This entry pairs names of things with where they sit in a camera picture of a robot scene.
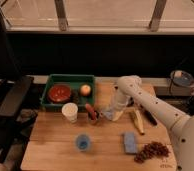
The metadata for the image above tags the light grey towel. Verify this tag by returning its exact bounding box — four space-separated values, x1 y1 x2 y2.
101 108 113 120

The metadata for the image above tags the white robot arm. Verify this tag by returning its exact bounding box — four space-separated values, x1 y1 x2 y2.
111 75 194 171

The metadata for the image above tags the yellow banana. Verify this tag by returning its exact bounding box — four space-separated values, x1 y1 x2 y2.
131 109 145 135

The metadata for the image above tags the small cup with red tool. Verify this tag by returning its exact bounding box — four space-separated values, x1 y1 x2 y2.
85 103 99 125

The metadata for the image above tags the blue sponge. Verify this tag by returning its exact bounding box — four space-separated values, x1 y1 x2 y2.
123 132 138 154

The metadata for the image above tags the apple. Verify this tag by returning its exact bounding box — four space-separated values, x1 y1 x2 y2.
80 84 91 97

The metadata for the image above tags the blue cup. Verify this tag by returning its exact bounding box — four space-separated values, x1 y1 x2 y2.
75 134 91 152

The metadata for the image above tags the white paper cup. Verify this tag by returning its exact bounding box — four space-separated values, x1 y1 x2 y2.
61 103 78 123

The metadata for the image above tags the bunch of brown grapes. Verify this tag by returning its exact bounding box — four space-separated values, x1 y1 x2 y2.
134 141 169 163

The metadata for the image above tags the red bowl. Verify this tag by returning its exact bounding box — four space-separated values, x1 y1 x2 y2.
47 84 71 103

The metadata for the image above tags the green plastic bin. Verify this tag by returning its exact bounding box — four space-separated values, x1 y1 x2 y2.
40 74 95 112

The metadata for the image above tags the grey bowl on stand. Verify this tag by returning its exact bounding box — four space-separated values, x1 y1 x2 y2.
170 70 194 88

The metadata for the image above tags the black office chair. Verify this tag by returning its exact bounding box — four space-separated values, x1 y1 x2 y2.
0 0 39 164

